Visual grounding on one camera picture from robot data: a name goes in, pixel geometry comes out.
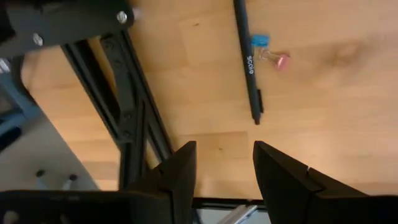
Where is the blue binder clip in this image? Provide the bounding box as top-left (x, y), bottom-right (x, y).
top-left (250, 34), bottom-right (271, 49)

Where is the black aluminium frame rail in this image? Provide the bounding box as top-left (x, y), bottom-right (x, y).
top-left (60, 30), bottom-right (174, 191)

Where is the black pen with white print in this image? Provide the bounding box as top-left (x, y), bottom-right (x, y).
top-left (233, 0), bottom-right (265, 126)

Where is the black bracket plate with bolts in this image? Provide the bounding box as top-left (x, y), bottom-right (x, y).
top-left (0, 0), bottom-right (135, 58)

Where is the pink binder clip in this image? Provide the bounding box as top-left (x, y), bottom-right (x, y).
top-left (274, 53), bottom-right (291, 70)

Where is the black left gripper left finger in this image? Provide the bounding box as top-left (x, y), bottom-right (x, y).
top-left (129, 140), bottom-right (198, 224)

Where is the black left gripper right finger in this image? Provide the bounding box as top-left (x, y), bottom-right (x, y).
top-left (252, 140), bottom-right (371, 224)

